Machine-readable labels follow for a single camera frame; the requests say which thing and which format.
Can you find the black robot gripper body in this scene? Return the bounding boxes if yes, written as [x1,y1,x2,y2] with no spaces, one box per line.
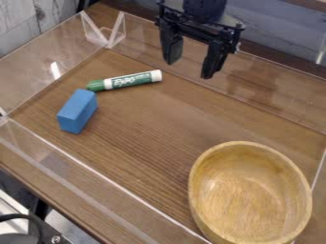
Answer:
[154,0,245,53]

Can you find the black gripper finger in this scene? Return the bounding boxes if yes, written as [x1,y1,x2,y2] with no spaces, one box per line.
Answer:
[160,22,183,65]
[201,40,228,79]

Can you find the green Expo marker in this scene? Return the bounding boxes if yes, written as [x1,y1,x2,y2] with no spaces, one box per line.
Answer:
[86,70,162,92]

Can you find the brown wooden bowl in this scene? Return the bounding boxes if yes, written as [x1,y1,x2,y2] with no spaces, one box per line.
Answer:
[187,141,312,244]

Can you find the blue foam block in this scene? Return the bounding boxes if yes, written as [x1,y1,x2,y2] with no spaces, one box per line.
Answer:
[56,89,97,133]

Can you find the black metal table bracket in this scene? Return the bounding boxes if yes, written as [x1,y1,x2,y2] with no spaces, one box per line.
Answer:
[28,200,72,244]

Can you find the black cable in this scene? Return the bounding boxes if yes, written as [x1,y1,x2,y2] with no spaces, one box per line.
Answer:
[0,213,44,244]

